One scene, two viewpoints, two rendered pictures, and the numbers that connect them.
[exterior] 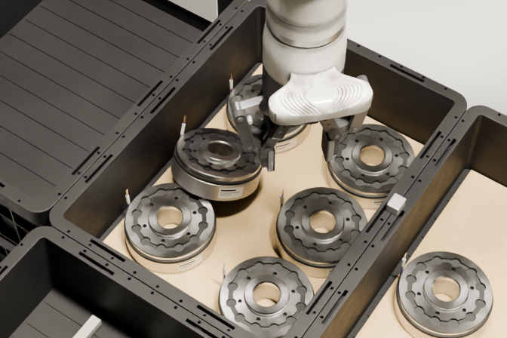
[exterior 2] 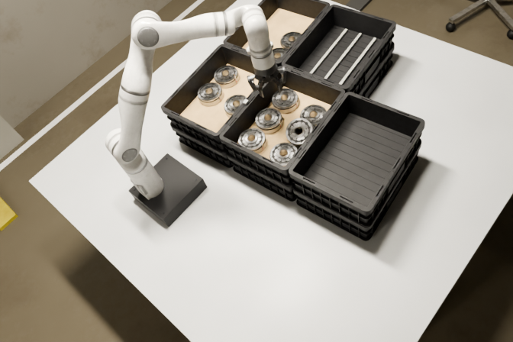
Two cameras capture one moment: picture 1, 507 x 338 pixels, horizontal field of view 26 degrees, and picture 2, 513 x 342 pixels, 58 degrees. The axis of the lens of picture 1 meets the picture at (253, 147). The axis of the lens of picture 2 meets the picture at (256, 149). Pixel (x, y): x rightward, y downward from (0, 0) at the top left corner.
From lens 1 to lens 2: 1.81 m
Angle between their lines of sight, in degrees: 73
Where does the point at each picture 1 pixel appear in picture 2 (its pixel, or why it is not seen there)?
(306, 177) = (272, 140)
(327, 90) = not seen: hidden behind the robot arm
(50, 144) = (358, 144)
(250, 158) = (289, 133)
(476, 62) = (208, 231)
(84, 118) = (349, 155)
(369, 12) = (246, 255)
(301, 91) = not seen: hidden behind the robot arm
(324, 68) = not seen: hidden behind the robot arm
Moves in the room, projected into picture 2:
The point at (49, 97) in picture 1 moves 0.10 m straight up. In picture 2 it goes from (363, 162) to (363, 145)
